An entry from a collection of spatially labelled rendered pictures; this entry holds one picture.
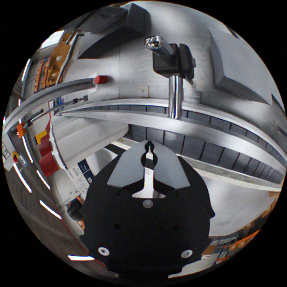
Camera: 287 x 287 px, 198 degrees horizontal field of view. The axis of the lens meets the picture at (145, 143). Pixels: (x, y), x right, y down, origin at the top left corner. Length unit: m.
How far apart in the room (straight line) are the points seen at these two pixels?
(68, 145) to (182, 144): 0.19
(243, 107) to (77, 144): 0.31
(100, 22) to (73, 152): 0.33
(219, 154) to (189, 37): 0.26
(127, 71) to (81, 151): 0.23
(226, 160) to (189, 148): 0.08
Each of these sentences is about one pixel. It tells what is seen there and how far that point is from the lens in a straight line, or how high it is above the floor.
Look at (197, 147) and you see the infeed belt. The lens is 0.17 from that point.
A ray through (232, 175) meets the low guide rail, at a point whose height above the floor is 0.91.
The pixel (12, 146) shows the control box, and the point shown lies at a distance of 0.49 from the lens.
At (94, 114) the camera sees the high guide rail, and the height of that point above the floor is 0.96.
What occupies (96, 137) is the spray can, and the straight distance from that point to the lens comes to 0.17.
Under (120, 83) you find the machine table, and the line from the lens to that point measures 0.30.
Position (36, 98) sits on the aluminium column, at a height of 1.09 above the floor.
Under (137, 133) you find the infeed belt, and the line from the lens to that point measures 0.21.
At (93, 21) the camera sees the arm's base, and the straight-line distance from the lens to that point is 0.33.
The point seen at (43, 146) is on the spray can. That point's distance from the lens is 0.21.
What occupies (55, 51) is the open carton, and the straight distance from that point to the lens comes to 1.99.
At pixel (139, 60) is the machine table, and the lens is 0.27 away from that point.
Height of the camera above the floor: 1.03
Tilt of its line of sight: 47 degrees down
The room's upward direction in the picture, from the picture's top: 128 degrees counter-clockwise
